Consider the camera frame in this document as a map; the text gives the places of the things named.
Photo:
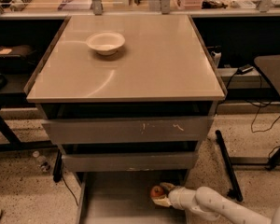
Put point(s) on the white bowl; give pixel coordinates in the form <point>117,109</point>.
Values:
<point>105,43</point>

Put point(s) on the bottom open grey drawer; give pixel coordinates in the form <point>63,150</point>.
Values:
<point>124,198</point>

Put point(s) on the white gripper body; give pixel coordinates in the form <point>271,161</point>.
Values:
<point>176,196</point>

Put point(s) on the black floor stand bar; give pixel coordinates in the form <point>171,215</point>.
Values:
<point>235,191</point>

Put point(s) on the middle grey drawer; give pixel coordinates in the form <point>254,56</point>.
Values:
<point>130,161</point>

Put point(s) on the black bag on shelf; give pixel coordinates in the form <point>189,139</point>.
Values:
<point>16,54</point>

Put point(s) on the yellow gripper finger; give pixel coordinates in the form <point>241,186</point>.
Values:
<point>167,186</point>
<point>162,201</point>

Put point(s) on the black phone device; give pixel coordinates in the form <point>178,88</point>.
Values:
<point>244,69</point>

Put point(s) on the red apple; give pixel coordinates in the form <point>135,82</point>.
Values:
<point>157,192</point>

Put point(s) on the grey drawer cabinet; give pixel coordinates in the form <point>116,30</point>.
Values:
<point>162,70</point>

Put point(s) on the top grey drawer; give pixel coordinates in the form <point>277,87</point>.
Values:
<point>138,130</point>

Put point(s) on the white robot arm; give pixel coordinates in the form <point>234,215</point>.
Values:
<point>208,204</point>

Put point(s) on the plastic bottle on floor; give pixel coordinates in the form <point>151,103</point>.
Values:
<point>42,162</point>

